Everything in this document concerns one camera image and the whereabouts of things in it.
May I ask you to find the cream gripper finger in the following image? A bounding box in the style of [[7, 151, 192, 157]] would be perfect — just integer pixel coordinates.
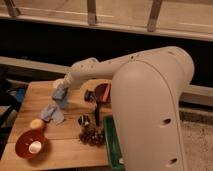
[[53, 79, 63, 89]]

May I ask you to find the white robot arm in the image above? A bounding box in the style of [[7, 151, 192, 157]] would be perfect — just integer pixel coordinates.
[[54, 46, 194, 171]]

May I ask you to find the small black metal cup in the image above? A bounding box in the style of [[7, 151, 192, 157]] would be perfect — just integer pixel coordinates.
[[78, 115, 90, 127]]

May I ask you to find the small dark can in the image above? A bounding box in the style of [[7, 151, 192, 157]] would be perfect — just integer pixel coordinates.
[[84, 90, 96, 102]]

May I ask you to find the blue crumpled cloth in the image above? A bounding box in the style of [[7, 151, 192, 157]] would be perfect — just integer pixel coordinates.
[[39, 104, 65, 125]]

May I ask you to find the dark red bowl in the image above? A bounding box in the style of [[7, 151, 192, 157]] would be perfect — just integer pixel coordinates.
[[94, 83, 110, 103]]

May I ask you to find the red stick in bowl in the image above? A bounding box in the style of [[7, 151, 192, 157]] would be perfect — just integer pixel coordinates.
[[102, 83, 111, 102]]

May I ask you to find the black utensil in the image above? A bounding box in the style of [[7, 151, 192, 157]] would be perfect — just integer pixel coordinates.
[[94, 101, 100, 126]]

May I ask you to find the black chair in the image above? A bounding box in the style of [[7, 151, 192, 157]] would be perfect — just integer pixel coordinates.
[[0, 66, 28, 158]]

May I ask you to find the yellow round fruit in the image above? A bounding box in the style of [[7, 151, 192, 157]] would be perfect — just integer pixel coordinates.
[[30, 119, 45, 131]]

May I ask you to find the bunch of dark grapes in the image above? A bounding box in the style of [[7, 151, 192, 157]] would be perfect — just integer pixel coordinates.
[[79, 126, 105, 147]]

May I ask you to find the orange bowl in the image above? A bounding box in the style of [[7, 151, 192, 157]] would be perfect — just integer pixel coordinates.
[[15, 130, 46, 159]]

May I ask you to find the white egg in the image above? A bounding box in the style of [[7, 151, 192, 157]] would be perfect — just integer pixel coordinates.
[[29, 141, 42, 154]]

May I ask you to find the green plastic tray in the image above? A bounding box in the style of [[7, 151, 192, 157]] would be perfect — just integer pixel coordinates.
[[103, 116, 125, 171]]

